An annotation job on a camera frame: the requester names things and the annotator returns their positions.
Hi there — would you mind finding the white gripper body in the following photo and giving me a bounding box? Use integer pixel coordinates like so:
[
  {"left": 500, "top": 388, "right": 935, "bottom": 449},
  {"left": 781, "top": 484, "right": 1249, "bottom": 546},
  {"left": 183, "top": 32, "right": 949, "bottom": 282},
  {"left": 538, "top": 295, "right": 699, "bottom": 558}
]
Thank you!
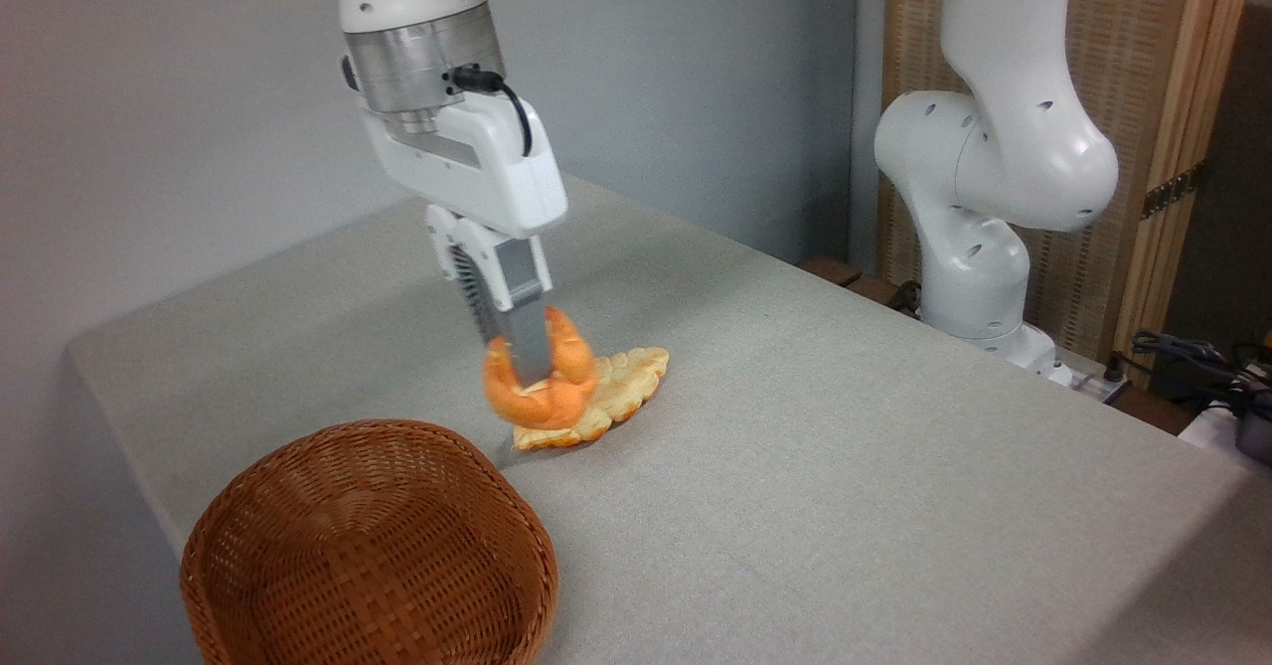
[{"left": 359, "top": 96, "right": 570, "bottom": 241}]

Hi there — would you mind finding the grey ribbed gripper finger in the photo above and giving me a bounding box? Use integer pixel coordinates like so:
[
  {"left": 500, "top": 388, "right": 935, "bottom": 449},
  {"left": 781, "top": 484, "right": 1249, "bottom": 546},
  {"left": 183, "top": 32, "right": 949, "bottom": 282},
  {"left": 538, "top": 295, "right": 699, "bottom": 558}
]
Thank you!
[
  {"left": 424, "top": 204, "right": 498, "bottom": 344},
  {"left": 465, "top": 218, "right": 556, "bottom": 389}
]

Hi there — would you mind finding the round knotted bread roll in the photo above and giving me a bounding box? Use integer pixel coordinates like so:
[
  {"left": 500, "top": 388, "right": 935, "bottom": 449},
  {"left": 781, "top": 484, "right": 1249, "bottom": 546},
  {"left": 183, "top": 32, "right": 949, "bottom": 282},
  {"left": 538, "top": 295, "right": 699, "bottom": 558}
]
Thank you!
[{"left": 481, "top": 306, "right": 601, "bottom": 431}]

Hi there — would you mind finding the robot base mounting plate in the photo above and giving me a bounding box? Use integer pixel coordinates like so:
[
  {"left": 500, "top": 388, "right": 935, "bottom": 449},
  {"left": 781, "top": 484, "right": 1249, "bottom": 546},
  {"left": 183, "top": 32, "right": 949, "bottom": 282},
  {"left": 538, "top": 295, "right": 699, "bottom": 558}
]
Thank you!
[{"left": 1048, "top": 345, "right": 1134, "bottom": 406}]

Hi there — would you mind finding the flat leaf-shaped bread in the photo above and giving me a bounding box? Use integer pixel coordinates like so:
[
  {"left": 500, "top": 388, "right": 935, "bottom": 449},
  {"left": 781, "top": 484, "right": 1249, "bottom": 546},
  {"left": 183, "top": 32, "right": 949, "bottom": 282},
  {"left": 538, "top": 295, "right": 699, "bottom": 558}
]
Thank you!
[{"left": 512, "top": 346, "right": 671, "bottom": 451}]

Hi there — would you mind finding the brown woven wicker basket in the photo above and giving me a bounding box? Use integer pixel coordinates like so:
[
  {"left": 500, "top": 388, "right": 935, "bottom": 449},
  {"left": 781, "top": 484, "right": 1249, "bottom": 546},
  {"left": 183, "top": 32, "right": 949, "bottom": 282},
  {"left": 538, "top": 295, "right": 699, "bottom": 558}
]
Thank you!
[{"left": 179, "top": 418, "right": 560, "bottom": 665}]

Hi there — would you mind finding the grey tablecloth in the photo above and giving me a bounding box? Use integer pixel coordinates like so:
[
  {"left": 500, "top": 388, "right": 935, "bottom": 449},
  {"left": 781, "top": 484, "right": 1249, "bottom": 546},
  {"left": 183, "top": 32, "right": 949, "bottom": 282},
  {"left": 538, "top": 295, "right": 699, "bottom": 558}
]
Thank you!
[{"left": 64, "top": 176, "right": 1272, "bottom": 665}]

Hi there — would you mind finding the white vertical pipe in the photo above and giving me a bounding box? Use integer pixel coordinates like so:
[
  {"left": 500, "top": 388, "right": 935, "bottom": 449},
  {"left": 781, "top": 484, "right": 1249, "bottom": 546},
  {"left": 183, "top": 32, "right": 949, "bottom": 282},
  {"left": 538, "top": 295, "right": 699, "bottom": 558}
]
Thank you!
[{"left": 849, "top": 0, "right": 887, "bottom": 274}]

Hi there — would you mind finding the metal screen hinge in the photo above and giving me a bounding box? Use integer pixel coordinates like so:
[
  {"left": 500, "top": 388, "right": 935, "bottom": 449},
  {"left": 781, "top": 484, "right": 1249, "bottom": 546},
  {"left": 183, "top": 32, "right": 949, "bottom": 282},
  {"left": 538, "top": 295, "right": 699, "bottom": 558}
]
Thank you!
[{"left": 1140, "top": 162, "right": 1207, "bottom": 221}]

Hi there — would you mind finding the wooden rattan folding screen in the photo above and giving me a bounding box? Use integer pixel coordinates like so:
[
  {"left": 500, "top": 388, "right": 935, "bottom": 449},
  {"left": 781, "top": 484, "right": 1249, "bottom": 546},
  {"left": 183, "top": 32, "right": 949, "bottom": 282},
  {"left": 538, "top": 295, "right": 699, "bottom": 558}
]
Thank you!
[{"left": 878, "top": 0, "right": 1259, "bottom": 388}]

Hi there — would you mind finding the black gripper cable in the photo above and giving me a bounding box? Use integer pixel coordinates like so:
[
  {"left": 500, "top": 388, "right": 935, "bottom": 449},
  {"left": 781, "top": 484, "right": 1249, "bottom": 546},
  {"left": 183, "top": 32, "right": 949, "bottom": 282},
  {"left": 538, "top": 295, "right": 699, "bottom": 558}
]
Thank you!
[{"left": 445, "top": 65, "right": 535, "bottom": 158}]

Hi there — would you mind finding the bundle of grey cables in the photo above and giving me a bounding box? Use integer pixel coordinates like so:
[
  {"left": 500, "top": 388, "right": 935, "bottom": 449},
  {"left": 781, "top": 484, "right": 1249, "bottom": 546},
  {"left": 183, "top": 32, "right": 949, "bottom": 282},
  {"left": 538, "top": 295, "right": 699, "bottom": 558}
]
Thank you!
[{"left": 1129, "top": 329, "right": 1272, "bottom": 400}]

